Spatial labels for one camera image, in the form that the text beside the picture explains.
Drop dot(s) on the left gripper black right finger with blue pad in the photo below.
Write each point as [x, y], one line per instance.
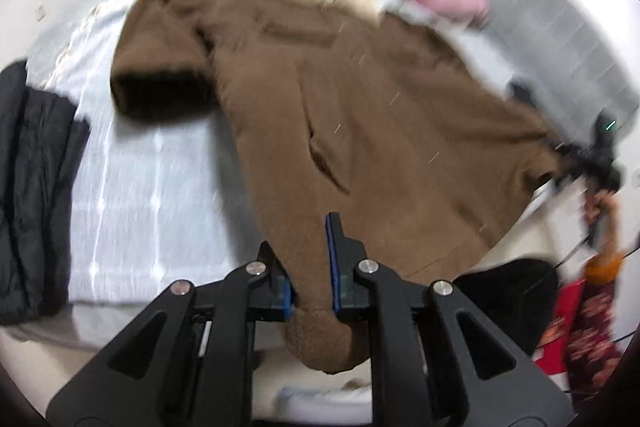
[436, 359]

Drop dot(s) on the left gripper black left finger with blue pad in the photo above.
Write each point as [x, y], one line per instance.
[184, 360]

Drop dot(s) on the brown coat with fur collar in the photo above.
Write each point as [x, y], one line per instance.
[382, 124]

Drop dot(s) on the person's right hand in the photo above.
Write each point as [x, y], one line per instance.
[601, 217]

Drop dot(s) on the grey quilted bedspread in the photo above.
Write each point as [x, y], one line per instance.
[571, 70]

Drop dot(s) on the black chair seat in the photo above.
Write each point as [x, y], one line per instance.
[518, 296]

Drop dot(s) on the grey checked bed blanket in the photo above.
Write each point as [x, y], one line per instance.
[151, 202]

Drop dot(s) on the black quilted jacket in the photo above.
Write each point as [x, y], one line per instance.
[42, 143]

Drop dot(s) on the white wall socket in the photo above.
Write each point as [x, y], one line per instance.
[40, 12]

